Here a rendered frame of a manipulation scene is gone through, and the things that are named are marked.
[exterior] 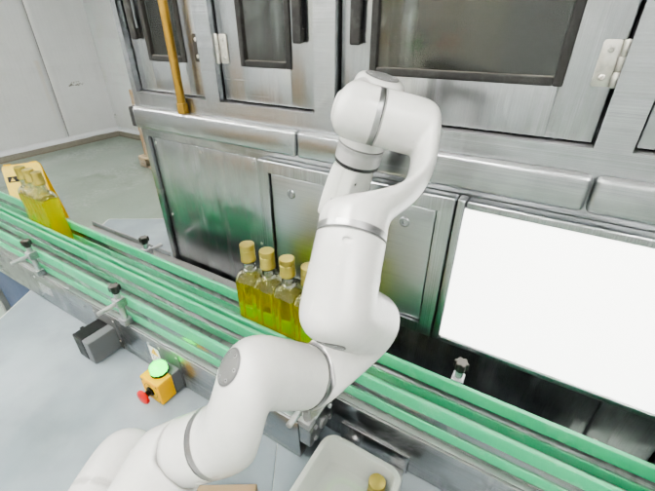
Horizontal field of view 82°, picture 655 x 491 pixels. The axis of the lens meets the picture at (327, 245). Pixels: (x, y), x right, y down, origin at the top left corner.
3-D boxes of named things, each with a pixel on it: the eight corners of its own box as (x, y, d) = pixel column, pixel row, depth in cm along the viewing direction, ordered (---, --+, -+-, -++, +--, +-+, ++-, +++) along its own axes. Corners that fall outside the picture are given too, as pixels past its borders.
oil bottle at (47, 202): (76, 242, 142) (48, 170, 128) (60, 248, 138) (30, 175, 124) (68, 238, 145) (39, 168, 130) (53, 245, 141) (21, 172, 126)
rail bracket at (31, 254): (49, 275, 124) (32, 240, 118) (23, 285, 119) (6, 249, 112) (42, 271, 126) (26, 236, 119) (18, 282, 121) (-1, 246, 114)
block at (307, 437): (335, 415, 86) (335, 396, 83) (313, 450, 79) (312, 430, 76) (322, 408, 88) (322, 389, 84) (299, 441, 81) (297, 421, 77)
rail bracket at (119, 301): (135, 323, 104) (123, 284, 97) (111, 340, 99) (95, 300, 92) (127, 319, 106) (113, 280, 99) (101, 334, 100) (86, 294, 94)
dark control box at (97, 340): (122, 348, 113) (114, 327, 109) (96, 365, 107) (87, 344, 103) (106, 338, 117) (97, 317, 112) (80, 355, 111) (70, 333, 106)
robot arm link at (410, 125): (313, 240, 49) (344, 104, 54) (408, 262, 49) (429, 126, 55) (319, 219, 40) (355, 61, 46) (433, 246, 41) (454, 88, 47)
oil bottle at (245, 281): (273, 332, 101) (266, 265, 90) (259, 345, 96) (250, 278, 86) (256, 324, 103) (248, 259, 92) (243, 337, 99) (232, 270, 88)
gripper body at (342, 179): (353, 138, 66) (338, 193, 72) (323, 153, 58) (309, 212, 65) (391, 155, 63) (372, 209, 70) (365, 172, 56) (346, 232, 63)
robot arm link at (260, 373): (254, 473, 49) (346, 447, 43) (162, 490, 38) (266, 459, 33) (245, 368, 56) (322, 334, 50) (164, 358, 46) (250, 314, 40)
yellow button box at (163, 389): (185, 387, 101) (179, 367, 97) (162, 408, 95) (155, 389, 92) (168, 376, 104) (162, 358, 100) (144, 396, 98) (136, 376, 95)
